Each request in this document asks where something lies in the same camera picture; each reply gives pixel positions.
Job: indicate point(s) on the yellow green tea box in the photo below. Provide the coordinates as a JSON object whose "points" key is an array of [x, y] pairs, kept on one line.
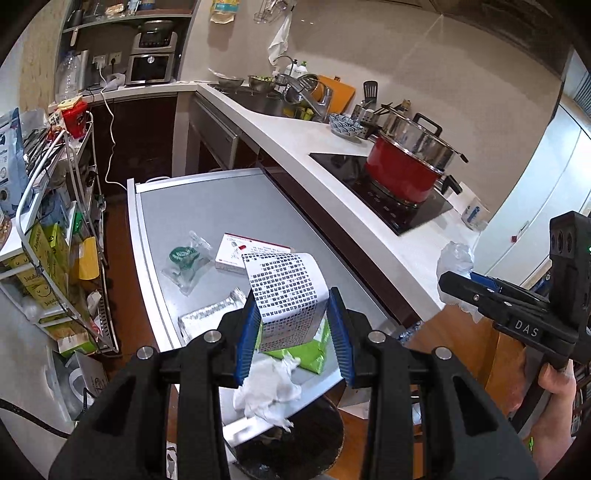
{"points": [[35, 280]]}

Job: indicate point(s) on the black induction cooktop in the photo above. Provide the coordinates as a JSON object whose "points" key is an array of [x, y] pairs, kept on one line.
{"points": [[350, 170]]}

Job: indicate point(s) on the white blue patterned carton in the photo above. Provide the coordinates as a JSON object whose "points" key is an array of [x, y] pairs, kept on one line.
{"points": [[291, 295]]}

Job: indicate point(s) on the red cooking pot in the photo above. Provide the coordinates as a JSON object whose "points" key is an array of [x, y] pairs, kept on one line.
{"points": [[410, 157]]}

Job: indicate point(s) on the blue white snack bag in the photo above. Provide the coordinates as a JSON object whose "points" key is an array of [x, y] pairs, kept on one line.
{"points": [[14, 178]]}

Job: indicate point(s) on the red box on rack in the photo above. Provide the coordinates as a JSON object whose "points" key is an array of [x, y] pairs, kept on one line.
{"points": [[73, 112]]}

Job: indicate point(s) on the kitchen faucet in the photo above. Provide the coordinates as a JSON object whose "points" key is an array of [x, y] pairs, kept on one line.
{"points": [[308, 89]]}

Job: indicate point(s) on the black lined trash bin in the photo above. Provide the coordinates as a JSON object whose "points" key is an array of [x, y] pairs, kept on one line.
{"points": [[308, 450]]}

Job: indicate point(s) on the silver foil wrapper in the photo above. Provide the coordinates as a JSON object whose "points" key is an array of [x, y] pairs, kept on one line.
{"points": [[197, 322]]}

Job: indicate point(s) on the white wire storage rack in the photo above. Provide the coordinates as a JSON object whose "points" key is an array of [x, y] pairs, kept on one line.
{"points": [[64, 195]]}

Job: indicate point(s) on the green snack bag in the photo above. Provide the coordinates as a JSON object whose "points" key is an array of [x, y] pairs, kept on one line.
{"points": [[313, 354]]}

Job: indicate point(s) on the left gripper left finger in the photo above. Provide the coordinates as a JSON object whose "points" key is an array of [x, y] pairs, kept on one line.
{"points": [[123, 434]]}

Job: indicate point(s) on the blue white patterned bowl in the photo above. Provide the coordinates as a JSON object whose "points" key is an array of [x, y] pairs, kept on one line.
{"points": [[344, 126]]}

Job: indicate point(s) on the white tissue box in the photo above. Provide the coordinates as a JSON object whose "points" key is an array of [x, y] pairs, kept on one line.
{"points": [[476, 215]]}

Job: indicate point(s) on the person's right hand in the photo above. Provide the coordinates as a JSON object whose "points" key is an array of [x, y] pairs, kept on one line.
{"points": [[552, 431]]}

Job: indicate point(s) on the hanging white towel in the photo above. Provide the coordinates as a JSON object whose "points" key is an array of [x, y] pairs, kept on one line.
{"points": [[279, 45]]}

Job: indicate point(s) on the white plastic bag on counter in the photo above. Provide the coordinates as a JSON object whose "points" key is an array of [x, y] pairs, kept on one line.
{"points": [[459, 259]]}

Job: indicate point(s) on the white red printed box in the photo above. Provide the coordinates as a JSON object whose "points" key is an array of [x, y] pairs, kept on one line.
{"points": [[232, 247]]}

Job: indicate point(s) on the clear bag green item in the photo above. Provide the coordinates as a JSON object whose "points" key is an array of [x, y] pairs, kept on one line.
{"points": [[184, 262]]}

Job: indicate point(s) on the coffee machine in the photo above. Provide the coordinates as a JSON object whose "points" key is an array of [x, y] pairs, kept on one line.
{"points": [[155, 36]]}

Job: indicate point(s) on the orange cutting board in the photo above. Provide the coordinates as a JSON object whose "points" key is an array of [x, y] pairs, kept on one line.
{"points": [[342, 93]]}

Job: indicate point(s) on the white tissue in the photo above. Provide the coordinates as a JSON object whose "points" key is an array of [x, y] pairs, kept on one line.
{"points": [[267, 388]]}

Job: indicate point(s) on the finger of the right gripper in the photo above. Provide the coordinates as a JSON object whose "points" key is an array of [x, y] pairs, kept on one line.
{"points": [[540, 287], [485, 295]]}

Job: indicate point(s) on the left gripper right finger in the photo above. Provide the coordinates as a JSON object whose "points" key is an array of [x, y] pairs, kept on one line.
{"points": [[465, 435]]}

